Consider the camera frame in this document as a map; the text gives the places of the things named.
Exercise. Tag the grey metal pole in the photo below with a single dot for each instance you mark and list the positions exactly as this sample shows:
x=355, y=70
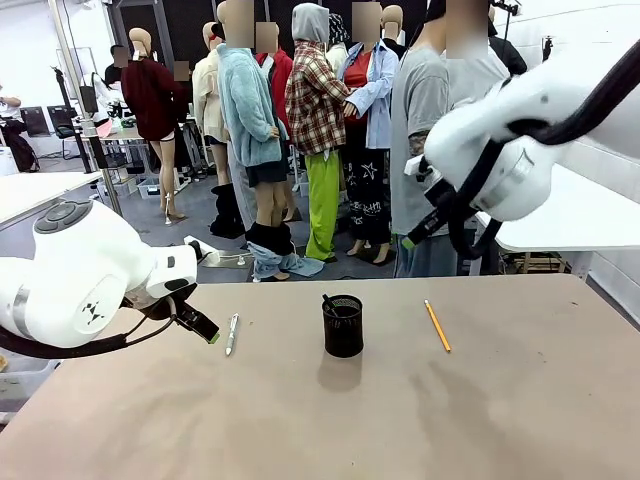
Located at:
x=90, y=110

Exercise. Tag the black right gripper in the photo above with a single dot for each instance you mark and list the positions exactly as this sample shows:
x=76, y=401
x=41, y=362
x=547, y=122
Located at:
x=440, y=197

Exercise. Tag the mannequin blue shirt red top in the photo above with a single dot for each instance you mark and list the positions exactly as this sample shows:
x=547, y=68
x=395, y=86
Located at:
x=370, y=100

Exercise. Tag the white desk with curved edge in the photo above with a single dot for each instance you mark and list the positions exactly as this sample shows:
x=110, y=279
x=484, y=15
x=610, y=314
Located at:
x=575, y=215

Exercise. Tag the mannequin in cream jacket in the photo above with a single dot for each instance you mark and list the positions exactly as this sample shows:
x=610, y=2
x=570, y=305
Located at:
x=207, y=100

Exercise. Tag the black mesh pen holder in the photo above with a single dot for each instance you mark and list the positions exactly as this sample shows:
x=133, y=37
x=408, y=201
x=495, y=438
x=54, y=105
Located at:
x=343, y=327

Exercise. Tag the tattooed person right forearm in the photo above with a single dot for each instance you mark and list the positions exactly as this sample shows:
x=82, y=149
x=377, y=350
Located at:
x=419, y=144

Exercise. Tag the mannequin plaid hoodie green pants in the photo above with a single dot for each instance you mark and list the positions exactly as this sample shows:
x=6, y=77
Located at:
x=317, y=110

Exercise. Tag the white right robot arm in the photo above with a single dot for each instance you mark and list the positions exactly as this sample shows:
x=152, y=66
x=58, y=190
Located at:
x=525, y=130

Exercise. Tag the mannequin with black patterned scarf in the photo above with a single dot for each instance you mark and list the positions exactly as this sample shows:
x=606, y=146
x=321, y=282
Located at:
x=338, y=35

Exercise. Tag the black office chair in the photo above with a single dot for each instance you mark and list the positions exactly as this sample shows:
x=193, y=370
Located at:
x=64, y=127

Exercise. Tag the person in black shirt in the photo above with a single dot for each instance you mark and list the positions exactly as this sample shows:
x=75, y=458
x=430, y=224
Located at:
x=116, y=65

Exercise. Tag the mannequin in dark red sweater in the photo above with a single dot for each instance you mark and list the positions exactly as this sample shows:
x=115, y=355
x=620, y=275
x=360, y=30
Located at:
x=150, y=100

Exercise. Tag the mannequin in light blue fleece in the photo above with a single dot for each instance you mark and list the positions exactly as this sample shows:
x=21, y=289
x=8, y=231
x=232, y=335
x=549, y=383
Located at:
x=247, y=115

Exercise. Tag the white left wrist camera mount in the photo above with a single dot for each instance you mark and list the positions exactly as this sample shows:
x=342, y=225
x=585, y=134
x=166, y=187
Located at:
x=172, y=267

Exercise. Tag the white plastic storage bin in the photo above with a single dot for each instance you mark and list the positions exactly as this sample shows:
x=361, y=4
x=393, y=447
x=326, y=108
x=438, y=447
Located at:
x=150, y=189

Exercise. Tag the mannequin in red jacket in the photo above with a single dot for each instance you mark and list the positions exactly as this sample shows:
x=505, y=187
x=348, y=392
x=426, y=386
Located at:
x=282, y=85

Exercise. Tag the black pen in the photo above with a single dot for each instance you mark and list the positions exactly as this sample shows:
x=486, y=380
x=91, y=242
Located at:
x=331, y=306

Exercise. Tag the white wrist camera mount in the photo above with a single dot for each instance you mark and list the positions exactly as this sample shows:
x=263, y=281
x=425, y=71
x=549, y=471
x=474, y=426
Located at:
x=416, y=165
x=172, y=267

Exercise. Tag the person in gray T-shirt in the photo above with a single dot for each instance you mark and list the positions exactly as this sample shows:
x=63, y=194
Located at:
x=420, y=100

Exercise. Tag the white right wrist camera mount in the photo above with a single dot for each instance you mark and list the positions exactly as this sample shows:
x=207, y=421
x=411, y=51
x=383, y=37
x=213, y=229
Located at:
x=416, y=165

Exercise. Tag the yellow pencil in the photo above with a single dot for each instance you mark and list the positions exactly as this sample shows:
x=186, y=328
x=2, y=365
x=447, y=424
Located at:
x=437, y=326

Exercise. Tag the white silver pen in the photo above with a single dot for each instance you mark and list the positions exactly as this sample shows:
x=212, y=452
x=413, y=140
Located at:
x=232, y=334

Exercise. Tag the white side table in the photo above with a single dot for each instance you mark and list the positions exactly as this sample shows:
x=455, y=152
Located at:
x=40, y=190

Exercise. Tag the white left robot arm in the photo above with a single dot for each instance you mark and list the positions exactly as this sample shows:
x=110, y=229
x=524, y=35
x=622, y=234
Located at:
x=75, y=270

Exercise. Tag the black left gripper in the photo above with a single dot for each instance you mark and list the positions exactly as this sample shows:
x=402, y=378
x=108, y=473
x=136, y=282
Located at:
x=160, y=300

